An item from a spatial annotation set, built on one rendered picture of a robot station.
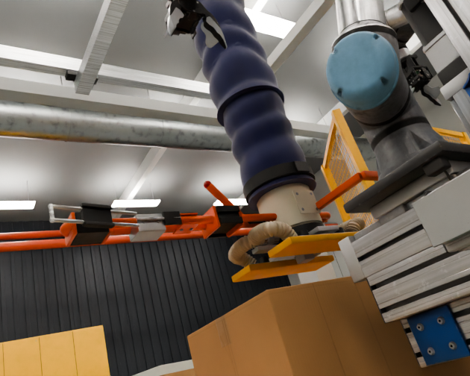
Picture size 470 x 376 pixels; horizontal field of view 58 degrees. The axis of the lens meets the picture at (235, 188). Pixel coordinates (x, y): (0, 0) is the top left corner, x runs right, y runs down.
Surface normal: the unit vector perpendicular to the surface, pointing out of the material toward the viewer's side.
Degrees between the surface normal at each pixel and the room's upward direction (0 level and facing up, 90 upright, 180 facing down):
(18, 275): 90
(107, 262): 90
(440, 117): 90
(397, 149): 72
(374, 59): 97
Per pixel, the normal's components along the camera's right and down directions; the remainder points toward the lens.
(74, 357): 0.49, -0.49
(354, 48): -0.52, -0.09
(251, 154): -0.65, -0.38
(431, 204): -0.83, 0.00
